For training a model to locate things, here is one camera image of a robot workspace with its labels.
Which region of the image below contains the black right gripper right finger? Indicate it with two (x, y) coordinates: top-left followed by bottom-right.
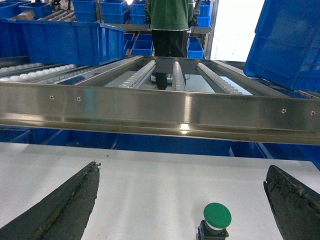
(263, 165), (320, 240)

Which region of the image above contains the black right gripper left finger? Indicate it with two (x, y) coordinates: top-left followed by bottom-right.
(0, 161), (100, 240)

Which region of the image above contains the green mushroom push button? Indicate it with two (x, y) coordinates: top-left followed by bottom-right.
(197, 202), (232, 240)

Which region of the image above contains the stainless steel roller rack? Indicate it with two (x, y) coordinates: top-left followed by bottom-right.
(0, 56), (320, 145)

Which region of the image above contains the tilted blue bin right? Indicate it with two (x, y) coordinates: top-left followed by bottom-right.
(243, 0), (320, 92)

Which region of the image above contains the large blue bin left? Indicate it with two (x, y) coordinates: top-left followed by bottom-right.
(0, 19), (125, 66)

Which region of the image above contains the person in green sweater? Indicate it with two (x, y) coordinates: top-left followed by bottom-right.
(146, 0), (195, 90)

